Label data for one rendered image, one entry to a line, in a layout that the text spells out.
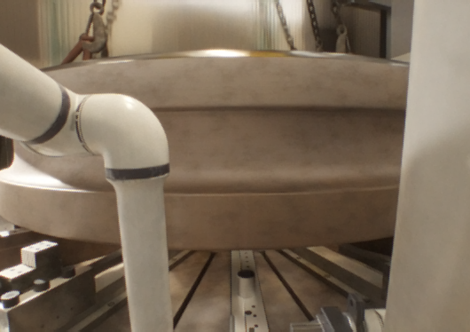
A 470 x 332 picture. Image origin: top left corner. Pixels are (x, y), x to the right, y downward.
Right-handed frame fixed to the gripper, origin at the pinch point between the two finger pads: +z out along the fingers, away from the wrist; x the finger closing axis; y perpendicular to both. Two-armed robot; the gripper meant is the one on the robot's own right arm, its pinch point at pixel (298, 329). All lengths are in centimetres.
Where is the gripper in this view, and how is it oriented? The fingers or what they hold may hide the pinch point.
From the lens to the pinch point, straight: 85.9
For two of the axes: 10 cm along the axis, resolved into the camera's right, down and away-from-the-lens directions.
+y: 0.1, 10.0, 0.9
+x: -0.2, -0.9, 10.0
